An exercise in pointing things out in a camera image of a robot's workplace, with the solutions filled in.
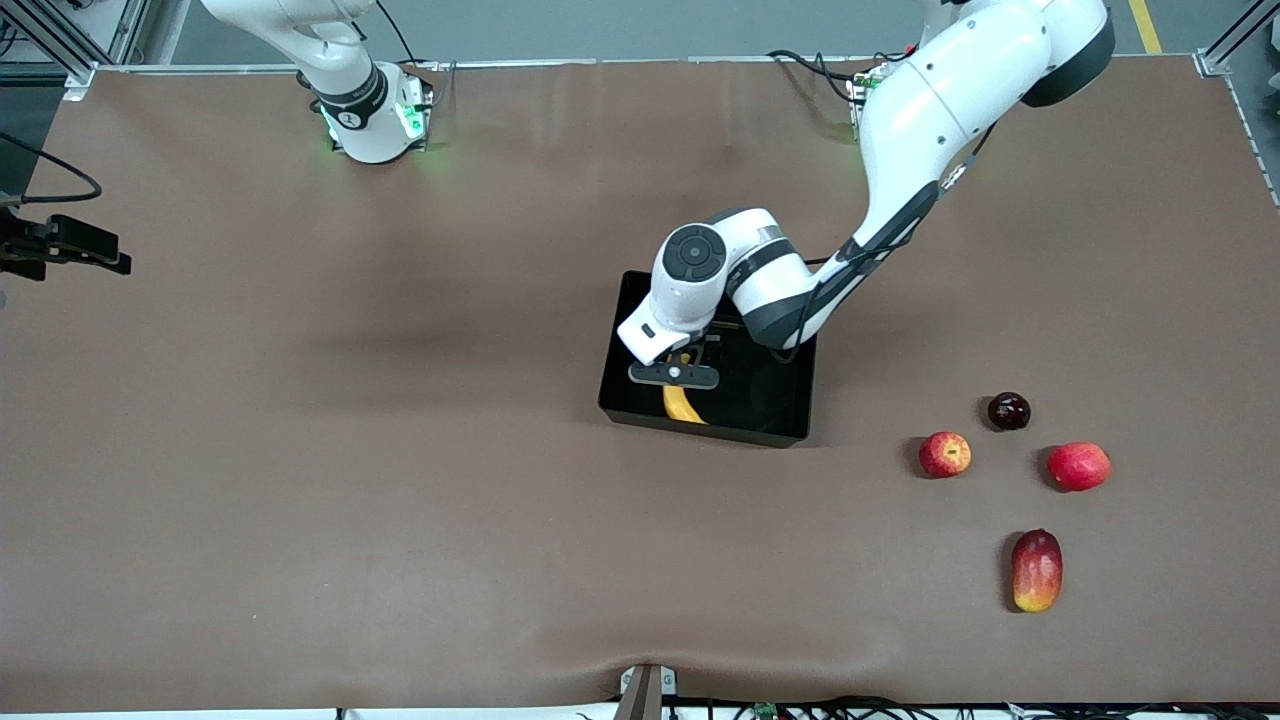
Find large red apple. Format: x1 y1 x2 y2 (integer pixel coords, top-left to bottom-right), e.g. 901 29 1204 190
1047 442 1112 493

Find aluminium corner frame post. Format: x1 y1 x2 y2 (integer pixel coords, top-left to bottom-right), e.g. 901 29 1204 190
1195 0 1280 77

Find aluminium frame profile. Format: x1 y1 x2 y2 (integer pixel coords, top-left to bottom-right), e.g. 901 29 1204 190
0 0 151 101

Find black plastic box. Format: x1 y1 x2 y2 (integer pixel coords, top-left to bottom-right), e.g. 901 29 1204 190
598 270 817 449

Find yellow floor tape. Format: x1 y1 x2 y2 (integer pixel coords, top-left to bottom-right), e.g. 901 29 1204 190
1130 0 1164 56

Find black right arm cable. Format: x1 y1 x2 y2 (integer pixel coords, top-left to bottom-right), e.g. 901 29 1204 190
0 130 104 207

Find red yellow mango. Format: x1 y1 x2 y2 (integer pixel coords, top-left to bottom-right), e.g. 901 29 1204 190
1010 529 1064 614

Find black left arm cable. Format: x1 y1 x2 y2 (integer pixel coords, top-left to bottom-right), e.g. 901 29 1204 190
770 120 1001 363

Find yellow banana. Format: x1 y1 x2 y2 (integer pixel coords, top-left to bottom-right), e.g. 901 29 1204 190
663 352 708 425

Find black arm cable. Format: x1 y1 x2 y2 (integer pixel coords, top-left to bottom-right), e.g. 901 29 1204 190
770 120 1001 363
0 130 104 207

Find small red yellow apple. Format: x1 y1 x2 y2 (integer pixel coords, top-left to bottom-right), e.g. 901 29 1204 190
919 431 972 479

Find brown table mat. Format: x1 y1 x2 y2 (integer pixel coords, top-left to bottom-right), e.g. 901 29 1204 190
0 55 1280 713

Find thin black base cable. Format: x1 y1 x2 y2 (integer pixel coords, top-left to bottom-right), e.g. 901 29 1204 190
372 0 423 67

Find black base cables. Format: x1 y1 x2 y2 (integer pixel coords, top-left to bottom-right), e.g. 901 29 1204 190
767 48 881 106

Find metal camera bracket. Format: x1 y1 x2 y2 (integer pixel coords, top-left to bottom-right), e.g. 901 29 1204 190
618 663 679 720

